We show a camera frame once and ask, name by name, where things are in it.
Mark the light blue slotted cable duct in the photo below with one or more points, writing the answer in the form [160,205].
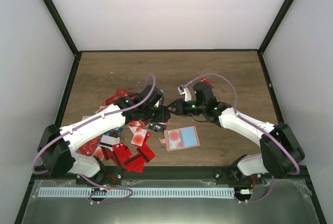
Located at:
[78,192]

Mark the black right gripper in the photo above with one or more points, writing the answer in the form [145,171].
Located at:
[180,108]

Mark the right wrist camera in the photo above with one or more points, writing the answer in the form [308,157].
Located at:
[185,93]

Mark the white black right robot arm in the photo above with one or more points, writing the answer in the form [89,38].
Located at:
[280,153]

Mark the lone red VIP card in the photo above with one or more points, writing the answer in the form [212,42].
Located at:
[206,81]

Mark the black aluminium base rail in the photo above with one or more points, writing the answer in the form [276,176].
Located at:
[221,175]

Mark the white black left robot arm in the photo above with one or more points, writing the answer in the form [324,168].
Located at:
[58,146]

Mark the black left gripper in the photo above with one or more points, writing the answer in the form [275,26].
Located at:
[162,117]

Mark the black enclosure frame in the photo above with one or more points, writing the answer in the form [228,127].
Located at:
[304,173]

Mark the pile of red cards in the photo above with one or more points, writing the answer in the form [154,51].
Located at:
[110,146]

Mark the black card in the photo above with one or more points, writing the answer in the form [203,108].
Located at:
[157,127]

